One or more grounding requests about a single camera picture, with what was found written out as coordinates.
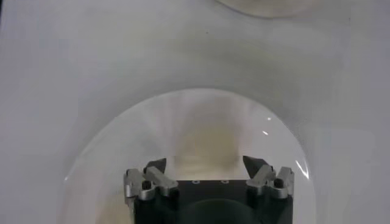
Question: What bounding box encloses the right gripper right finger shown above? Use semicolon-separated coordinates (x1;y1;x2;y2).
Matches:
243;155;296;200

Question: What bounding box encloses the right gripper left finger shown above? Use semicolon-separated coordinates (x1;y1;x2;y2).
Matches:
123;157;179;201

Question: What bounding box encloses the white round plate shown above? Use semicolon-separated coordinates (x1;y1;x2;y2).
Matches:
59;87;317;224

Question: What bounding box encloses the cream electric cooker base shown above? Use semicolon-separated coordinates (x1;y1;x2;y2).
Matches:
214;0;322;19

